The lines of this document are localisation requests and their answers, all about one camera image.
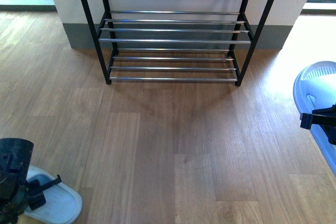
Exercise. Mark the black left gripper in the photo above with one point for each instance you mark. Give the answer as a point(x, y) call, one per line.
point(15, 160)

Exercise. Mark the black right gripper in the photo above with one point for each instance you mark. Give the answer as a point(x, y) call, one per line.
point(325, 118)

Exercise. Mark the light blue slipper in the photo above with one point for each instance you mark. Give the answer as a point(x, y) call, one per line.
point(46, 198)
point(314, 93)

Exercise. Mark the black metal shoe rack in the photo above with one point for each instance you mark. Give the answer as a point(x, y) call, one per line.
point(175, 40)

